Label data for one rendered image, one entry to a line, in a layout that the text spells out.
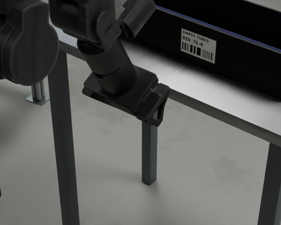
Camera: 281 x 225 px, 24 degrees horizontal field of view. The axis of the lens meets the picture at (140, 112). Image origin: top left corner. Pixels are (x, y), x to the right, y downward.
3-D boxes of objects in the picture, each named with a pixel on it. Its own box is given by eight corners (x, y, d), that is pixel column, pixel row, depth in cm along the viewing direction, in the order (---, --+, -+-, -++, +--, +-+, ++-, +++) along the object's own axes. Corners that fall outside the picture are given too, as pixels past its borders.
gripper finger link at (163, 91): (146, 96, 108) (130, 64, 100) (182, 111, 104) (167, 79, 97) (124, 128, 106) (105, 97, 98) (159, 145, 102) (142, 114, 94)
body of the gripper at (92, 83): (109, 60, 103) (93, 31, 97) (161, 81, 98) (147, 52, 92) (86, 91, 101) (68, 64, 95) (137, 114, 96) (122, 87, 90)
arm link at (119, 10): (44, 6, 86) (92, 25, 82) (94, -55, 90) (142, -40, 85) (77, 58, 96) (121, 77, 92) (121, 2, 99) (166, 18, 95)
